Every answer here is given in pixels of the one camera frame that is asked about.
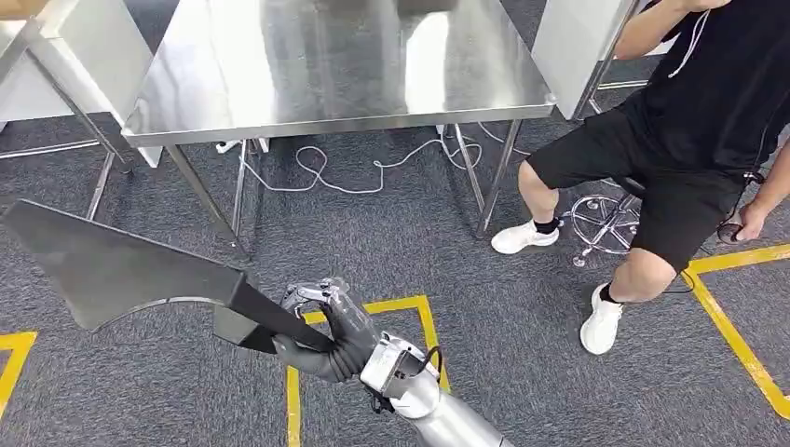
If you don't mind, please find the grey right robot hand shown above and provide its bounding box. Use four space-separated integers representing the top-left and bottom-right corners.
271 278 383 385

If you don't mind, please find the black curved car panel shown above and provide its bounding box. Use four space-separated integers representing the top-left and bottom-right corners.
0 198 337 356

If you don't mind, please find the yellow floor tape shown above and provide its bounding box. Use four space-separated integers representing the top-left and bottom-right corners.
681 243 790 421
0 331 38 421
284 294 452 447

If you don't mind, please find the white power strip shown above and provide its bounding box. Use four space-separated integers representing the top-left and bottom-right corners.
215 138 271 156

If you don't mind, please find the chrome stool base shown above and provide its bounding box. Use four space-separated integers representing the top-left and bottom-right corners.
560 179 647 269

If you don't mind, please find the stainless steel table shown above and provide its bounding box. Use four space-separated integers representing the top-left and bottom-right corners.
121 0 557 264
0 0 165 224
530 0 677 121

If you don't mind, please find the person's hand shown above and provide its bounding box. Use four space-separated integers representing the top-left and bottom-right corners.
736 202 770 243

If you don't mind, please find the person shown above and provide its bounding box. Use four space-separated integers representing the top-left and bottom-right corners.
490 0 790 358

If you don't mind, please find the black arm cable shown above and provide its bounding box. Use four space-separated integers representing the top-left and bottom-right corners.
419 345 444 379

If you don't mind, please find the white floor cable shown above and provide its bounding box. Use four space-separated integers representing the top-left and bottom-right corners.
240 123 532 196

